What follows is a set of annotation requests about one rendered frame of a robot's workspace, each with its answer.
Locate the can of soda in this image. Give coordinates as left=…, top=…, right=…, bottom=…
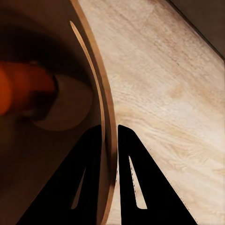
left=0, top=60, right=55, bottom=117

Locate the trash can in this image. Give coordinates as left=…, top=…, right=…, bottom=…
left=0, top=0, right=118, bottom=225

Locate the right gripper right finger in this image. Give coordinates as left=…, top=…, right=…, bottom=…
left=117, top=125, right=198, bottom=225

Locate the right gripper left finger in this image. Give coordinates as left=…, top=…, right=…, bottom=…
left=16, top=125, right=102, bottom=225

